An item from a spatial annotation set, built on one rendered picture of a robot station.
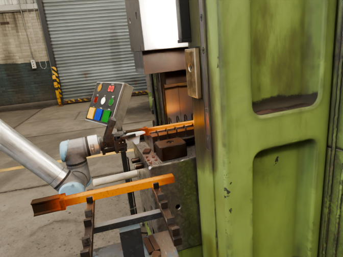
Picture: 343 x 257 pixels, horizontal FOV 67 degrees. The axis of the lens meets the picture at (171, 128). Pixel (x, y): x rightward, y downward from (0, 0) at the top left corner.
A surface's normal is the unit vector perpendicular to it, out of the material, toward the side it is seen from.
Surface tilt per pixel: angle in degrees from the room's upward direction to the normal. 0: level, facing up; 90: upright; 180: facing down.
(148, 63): 90
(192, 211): 90
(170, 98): 90
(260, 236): 90
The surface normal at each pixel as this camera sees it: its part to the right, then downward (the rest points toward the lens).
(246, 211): 0.32, 0.24
